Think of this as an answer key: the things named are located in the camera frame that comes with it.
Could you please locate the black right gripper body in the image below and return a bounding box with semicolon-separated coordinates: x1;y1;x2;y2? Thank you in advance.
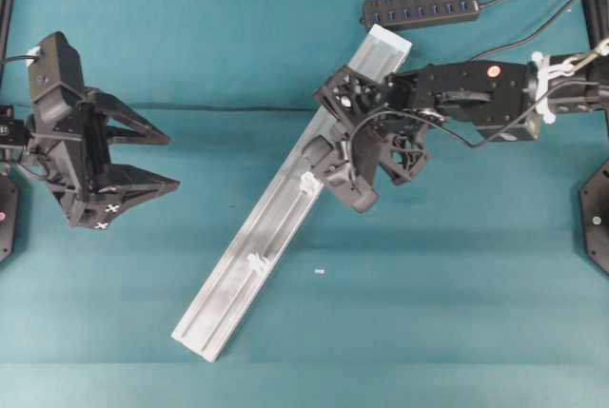
313;66;431;185

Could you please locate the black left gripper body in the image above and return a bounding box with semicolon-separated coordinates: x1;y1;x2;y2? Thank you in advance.
18;88;114;230

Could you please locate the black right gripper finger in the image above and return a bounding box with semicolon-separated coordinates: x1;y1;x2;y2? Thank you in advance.
327;122;352;154
303;135;347;175

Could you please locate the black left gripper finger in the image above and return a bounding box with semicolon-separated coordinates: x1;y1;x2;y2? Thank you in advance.
86;87;170;146
85;165;181;230

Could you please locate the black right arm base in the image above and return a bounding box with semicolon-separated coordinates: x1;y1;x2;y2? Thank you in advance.
579;161;609;274

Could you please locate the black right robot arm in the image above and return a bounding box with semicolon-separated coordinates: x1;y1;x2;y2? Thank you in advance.
304;49;608;191

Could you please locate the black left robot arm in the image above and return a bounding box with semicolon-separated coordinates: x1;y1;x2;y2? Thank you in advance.
1;87;180;230

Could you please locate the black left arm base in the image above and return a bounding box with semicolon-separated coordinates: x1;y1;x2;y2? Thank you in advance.
0;175;20;261

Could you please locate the black USB hub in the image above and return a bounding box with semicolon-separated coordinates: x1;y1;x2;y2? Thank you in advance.
361;0;481;31

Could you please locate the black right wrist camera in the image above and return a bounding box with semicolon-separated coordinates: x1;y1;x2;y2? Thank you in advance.
322;141;378;213

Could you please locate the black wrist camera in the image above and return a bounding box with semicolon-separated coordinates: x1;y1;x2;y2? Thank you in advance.
322;141;378;213
26;31;85;131

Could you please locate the white cable ring middle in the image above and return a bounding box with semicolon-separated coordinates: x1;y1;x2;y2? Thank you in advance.
298;170;319;196

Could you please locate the white cable ring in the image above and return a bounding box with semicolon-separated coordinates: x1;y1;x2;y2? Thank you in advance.
246;251;268;276
298;170;319;196

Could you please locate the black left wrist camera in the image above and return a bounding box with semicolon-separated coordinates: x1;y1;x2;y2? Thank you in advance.
26;31;85;131

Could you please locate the aluminium profile rail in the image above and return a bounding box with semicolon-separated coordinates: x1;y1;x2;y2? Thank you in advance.
171;25;412;362

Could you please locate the white cable ring bottom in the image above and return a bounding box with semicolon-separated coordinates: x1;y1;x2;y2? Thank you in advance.
246;251;268;276

